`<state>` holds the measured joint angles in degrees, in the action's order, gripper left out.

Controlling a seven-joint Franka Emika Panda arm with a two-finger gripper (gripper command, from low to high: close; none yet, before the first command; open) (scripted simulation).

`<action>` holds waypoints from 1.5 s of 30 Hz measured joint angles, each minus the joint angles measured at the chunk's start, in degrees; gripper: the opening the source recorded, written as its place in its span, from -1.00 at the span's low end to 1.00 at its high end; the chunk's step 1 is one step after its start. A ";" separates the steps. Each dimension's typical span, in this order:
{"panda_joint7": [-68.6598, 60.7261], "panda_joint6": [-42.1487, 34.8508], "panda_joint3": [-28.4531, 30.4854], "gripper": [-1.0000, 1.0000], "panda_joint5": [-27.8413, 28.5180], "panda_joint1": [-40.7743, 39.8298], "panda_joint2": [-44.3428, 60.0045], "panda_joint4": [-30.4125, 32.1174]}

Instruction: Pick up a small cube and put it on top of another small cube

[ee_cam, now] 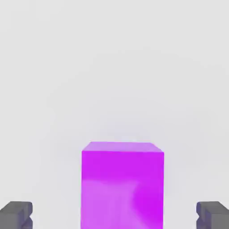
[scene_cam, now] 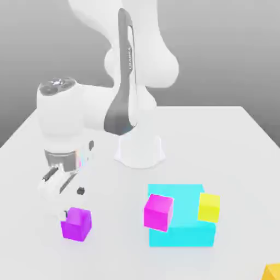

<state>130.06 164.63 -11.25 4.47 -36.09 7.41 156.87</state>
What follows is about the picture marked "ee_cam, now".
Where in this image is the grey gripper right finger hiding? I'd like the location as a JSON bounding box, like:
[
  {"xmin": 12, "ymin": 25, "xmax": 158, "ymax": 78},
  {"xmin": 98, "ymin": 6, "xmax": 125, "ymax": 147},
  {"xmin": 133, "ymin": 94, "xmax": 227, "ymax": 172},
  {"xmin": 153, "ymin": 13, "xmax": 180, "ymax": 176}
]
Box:
[{"xmin": 196, "ymin": 201, "xmax": 229, "ymax": 229}]

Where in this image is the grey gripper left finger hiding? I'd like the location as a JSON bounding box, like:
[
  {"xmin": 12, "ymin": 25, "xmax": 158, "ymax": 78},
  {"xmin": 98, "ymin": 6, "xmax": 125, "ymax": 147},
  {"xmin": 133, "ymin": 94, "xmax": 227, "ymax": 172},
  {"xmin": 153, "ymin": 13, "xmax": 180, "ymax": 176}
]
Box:
[{"xmin": 0, "ymin": 201, "xmax": 34, "ymax": 229}]

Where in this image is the small magenta cube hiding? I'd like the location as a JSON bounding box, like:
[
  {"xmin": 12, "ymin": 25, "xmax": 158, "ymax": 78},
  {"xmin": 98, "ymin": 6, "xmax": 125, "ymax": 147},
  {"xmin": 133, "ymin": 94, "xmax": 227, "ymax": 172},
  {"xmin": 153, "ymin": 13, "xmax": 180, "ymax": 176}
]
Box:
[{"xmin": 80, "ymin": 141, "xmax": 165, "ymax": 229}]

